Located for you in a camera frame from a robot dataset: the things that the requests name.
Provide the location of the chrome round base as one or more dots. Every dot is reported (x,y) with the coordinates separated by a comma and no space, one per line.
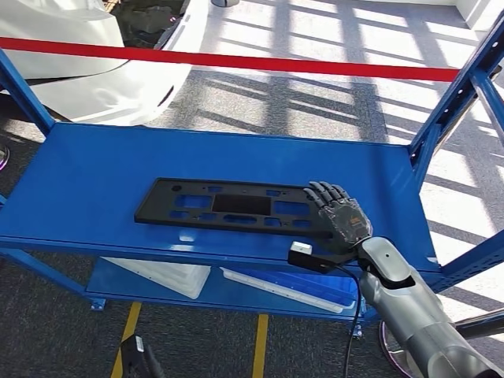
(3,156)
(394,360)

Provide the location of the long black plastic panel part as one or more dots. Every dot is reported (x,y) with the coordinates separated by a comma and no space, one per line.
(157,208)

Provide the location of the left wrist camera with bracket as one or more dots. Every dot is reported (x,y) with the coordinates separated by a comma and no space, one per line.
(132,360)

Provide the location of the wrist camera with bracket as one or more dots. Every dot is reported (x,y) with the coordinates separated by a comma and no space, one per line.
(132,360)
(301,248)

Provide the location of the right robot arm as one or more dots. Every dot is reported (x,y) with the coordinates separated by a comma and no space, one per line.
(413,313)

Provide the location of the grey barrier post base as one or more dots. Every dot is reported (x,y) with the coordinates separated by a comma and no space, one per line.
(224,2)

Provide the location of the blue metal shelf rack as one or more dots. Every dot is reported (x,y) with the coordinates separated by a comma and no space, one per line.
(98,182)

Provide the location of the white car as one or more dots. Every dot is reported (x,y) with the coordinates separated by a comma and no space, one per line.
(59,41)

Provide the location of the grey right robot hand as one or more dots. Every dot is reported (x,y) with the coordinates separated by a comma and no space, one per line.
(346,224)

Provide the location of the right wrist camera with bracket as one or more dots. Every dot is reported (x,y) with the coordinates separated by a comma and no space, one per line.
(301,248)

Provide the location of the grey metal bar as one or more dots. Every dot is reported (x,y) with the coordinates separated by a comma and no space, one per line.
(480,323)

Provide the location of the long white trim part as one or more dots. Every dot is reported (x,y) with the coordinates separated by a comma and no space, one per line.
(275,291)

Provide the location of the red barrier tape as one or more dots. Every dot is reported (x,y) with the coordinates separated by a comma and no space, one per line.
(236,61)

